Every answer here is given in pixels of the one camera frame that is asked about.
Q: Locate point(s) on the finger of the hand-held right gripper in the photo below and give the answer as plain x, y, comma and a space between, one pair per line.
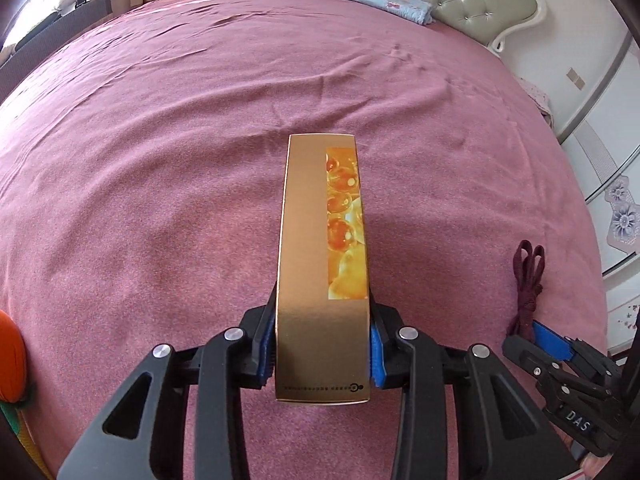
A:
530, 360
550, 337

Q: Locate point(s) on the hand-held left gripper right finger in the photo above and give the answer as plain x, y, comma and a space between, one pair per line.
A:
377, 360

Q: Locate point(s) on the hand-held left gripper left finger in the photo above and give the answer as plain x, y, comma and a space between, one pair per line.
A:
265, 355

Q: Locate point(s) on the maroon shoelace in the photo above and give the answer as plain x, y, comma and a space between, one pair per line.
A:
525, 300

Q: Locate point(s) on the gold cardboard box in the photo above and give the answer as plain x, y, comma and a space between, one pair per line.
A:
305, 260

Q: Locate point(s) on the white cabinet with stickers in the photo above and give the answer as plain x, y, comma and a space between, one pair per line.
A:
622, 320

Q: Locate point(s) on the white sliding wardrobe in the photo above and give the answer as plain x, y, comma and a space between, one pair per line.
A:
620, 160

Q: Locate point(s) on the bed with pink sheet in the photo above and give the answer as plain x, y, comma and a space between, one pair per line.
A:
150, 185

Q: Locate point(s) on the pink patterned cloth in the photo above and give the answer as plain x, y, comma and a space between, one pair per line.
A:
537, 97

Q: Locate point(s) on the orange carrot plush toy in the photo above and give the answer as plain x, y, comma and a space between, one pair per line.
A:
12, 355

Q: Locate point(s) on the tufted green headboard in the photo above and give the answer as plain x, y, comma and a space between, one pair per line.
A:
475, 0

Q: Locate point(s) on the folded light blue cloth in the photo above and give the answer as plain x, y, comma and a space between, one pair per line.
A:
385, 2

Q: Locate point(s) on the grey bench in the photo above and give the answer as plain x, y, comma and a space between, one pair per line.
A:
50, 35

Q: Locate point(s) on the wall socket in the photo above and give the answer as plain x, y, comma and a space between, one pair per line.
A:
576, 78

